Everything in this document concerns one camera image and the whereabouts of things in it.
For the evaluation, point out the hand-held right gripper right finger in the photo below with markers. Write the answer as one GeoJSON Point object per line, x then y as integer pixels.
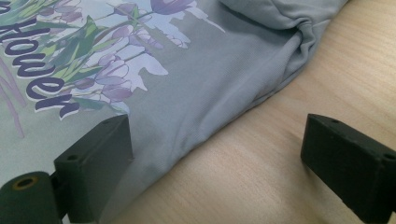
{"type": "Point", "coordinates": [351, 161]}

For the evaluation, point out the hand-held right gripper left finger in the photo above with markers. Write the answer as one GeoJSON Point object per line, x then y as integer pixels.
{"type": "Point", "coordinates": [93, 161]}

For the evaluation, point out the light blue printed t-shirt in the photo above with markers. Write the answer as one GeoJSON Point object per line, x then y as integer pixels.
{"type": "Point", "coordinates": [202, 77]}

